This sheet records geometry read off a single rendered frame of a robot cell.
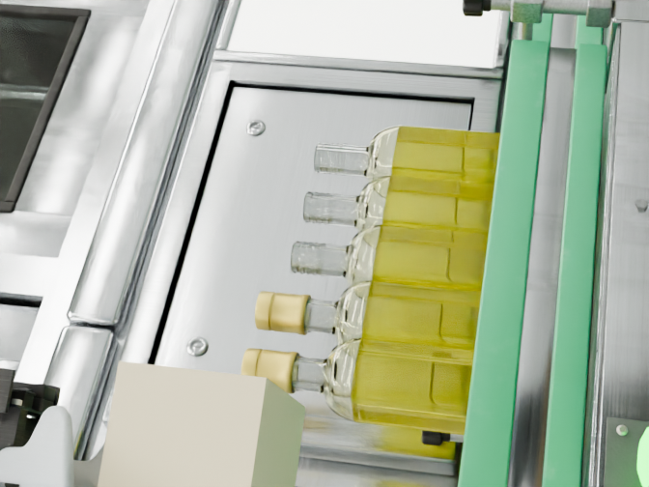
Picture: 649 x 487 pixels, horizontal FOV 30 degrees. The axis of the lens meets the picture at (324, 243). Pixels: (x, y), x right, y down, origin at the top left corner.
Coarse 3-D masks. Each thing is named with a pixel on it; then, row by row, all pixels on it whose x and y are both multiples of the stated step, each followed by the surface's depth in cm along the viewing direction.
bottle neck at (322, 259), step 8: (296, 248) 108; (304, 248) 108; (312, 248) 108; (320, 248) 107; (328, 248) 107; (336, 248) 107; (344, 248) 107; (296, 256) 108; (304, 256) 107; (312, 256) 107; (320, 256) 107; (328, 256) 107; (336, 256) 107; (296, 264) 108; (304, 264) 107; (312, 264) 107; (320, 264) 107; (328, 264) 107; (336, 264) 107; (304, 272) 108; (312, 272) 108; (320, 272) 108; (328, 272) 108; (336, 272) 107
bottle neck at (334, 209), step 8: (312, 192) 112; (304, 200) 111; (312, 200) 111; (320, 200) 111; (328, 200) 111; (336, 200) 111; (344, 200) 111; (352, 200) 111; (304, 208) 111; (312, 208) 111; (320, 208) 111; (328, 208) 111; (336, 208) 111; (344, 208) 110; (352, 208) 110; (304, 216) 111; (312, 216) 111; (320, 216) 111; (328, 216) 111; (336, 216) 111; (344, 216) 111; (352, 216) 110; (336, 224) 112; (344, 224) 111; (352, 224) 111
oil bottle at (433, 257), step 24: (360, 240) 106; (384, 240) 106; (408, 240) 105; (432, 240) 105; (456, 240) 105; (480, 240) 105; (360, 264) 105; (384, 264) 104; (408, 264) 104; (432, 264) 104; (456, 264) 104; (480, 264) 103; (480, 288) 103
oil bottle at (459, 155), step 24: (384, 144) 112; (408, 144) 112; (432, 144) 112; (456, 144) 111; (480, 144) 111; (384, 168) 111; (408, 168) 110; (432, 168) 110; (456, 168) 110; (480, 168) 109
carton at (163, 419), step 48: (144, 384) 59; (192, 384) 59; (240, 384) 59; (144, 432) 59; (192, 432) 58; (240, 432) 58; (288, 432) 66; (144, 480) 58; (192, 480) 58; (240, 480) 58; (288, 480) 67
